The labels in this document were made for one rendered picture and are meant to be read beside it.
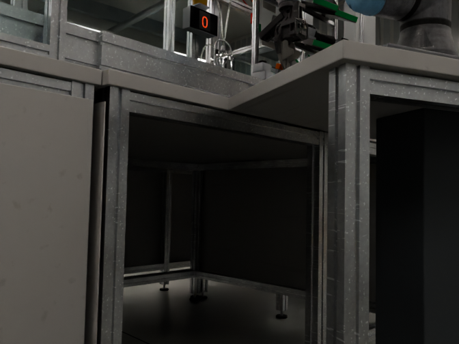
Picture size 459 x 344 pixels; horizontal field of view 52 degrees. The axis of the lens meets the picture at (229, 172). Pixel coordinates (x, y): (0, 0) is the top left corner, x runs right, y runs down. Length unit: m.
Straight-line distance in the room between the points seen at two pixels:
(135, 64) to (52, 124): 0.27
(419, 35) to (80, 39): 0.76
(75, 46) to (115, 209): 0.33
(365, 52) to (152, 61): 0.52
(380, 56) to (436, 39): 0.46
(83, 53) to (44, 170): 0.27
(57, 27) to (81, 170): 0.27
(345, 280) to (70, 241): 0.48
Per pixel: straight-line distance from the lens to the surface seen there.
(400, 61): 0.79
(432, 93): 0.85
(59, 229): 0.88
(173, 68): 1.12
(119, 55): 1.04
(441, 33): 1.23
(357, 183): 0.74
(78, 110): 0.90
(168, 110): 1.02
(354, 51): 0.74
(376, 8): 1.18
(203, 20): 1.62
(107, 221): 0.91
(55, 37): 0.94
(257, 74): 1.63
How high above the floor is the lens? 0.62
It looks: 3 degrees up
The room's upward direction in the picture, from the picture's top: 1 degrees clockwise
